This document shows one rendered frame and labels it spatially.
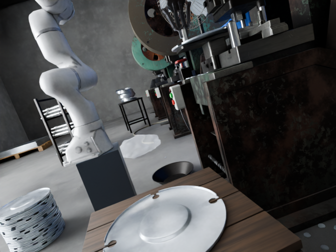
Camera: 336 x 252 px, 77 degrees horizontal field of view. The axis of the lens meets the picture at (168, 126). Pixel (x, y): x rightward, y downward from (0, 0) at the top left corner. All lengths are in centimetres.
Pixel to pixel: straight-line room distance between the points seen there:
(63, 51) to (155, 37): 147
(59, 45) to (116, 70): 666
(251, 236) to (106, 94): 736
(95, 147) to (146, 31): 164
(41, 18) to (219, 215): 94
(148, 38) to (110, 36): 552
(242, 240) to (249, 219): 6
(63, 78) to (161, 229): 67
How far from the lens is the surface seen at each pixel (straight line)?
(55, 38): 101
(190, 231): 49
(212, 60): 98
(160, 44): 234
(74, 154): 99
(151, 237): 51
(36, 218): 144
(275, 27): 88
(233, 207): 53
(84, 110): 95
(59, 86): 92
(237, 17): 108
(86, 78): 100
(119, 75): 761
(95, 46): 783
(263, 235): 46
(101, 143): 96
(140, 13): 241
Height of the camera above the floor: 66
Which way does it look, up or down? 11 degrees down
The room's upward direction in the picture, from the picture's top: 17 degrees counter-clockwise
